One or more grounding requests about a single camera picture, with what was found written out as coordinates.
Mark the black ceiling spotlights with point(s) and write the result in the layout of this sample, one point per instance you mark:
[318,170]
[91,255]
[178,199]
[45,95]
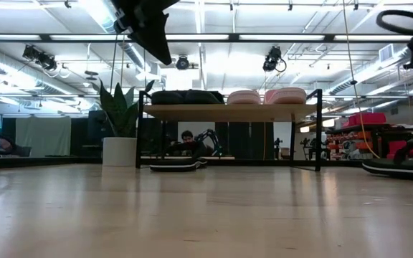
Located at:
[41,57]

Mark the red box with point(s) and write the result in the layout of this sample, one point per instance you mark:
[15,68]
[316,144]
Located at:
[366,119]

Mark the white plant pot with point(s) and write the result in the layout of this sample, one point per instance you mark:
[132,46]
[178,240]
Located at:
[119,152]

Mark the wooden shelf black frame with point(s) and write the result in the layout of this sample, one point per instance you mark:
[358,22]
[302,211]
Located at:
[228,112]

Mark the black overhead camera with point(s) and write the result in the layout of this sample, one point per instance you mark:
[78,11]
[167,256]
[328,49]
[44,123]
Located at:
[272,57]

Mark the round black ceiling lamp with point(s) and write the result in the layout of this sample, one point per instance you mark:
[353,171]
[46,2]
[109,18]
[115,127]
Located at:
[182,62]

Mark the green snake plant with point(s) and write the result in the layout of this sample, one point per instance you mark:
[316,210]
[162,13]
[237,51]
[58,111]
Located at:
[120,113]

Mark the grey-green curtain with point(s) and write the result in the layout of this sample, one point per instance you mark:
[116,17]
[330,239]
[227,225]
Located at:
[43,138]

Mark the dark cabinet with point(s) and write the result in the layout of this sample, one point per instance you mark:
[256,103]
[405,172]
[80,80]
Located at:
[97,125]

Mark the black overhead frame beam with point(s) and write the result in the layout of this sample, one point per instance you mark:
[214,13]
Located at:
[264,37]

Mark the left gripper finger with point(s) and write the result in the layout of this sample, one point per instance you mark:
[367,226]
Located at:
[161,32]
[145,37]

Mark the white ceiling air vent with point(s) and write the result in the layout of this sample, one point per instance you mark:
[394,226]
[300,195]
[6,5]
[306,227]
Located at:
[386,53]

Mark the person with beard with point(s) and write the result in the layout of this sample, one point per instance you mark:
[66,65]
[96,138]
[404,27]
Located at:
[188,143]

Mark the pink slide sandal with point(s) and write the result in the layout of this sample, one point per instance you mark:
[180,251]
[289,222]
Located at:
[244,97]
[285,96]

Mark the black flip-flop white stripe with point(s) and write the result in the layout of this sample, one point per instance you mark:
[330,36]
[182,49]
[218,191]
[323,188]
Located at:
[174,165]
[400,166]

